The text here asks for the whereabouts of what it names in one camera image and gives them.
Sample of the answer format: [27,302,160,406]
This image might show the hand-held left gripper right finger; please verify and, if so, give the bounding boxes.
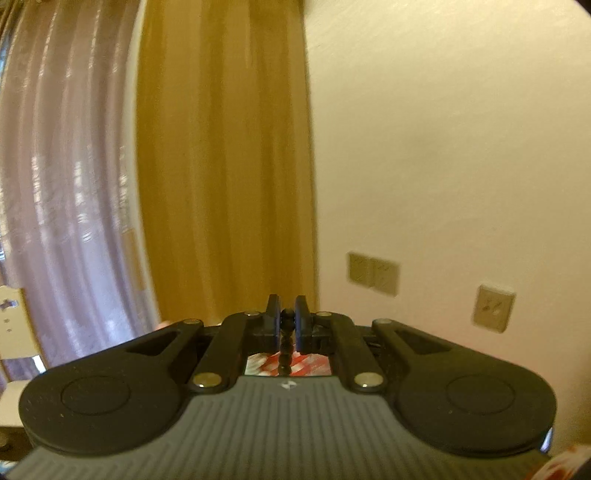
[294,295,445,394]

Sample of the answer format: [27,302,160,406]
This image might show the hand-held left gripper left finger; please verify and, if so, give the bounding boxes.
[126,294,282,394]

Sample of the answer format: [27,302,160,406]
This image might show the dark bead bracelet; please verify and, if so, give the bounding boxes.
[276,308,297,377]

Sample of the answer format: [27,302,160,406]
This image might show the red white checkered tablecloth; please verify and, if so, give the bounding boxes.
[244,352,591,480]

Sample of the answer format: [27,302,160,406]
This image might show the yellow curtain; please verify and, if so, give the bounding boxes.
[135,0,320,326]

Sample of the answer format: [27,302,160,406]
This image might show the sheer white curtain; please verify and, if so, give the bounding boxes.
[0,0,161,372]

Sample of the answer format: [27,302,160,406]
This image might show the white wooden chair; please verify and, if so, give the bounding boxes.
[0,285,48,431]

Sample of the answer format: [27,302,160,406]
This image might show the beige data wall socket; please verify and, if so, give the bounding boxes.
[471,284,516,334]

